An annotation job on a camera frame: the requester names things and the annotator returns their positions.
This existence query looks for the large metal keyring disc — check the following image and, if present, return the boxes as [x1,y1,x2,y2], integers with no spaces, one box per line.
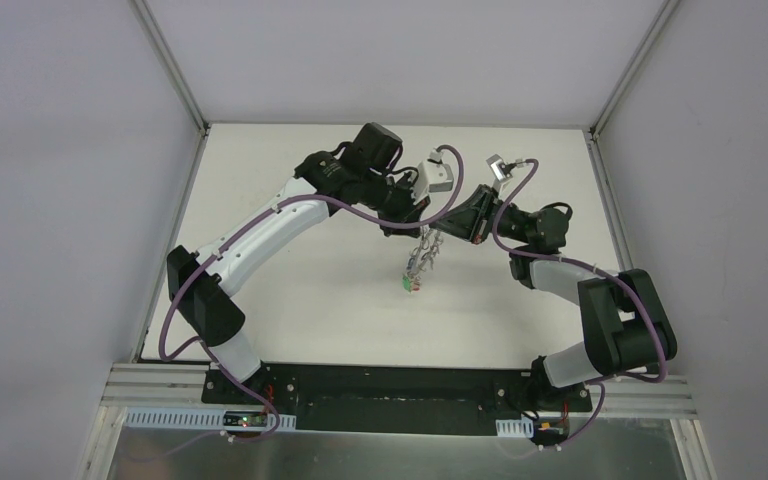
[403,227,444,286]

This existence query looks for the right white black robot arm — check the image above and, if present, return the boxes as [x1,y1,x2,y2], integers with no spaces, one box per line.
[431,185,678,410]

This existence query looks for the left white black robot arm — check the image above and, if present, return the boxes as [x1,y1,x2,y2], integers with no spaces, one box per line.
[164,122,428,405]

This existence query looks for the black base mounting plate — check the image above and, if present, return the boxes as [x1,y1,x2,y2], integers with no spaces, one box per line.
[201,363,592,436]

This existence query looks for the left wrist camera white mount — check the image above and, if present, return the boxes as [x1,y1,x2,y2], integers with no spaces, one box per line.
[412,150,455,202]

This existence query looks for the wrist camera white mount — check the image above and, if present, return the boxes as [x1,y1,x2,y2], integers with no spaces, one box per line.
[486,154,525,194]
[412,150,455,202]

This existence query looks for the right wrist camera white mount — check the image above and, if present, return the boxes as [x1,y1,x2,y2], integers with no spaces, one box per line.
[486,154,525,194]

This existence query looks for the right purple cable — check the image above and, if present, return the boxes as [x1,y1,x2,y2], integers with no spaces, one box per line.
[491,158,669,446]

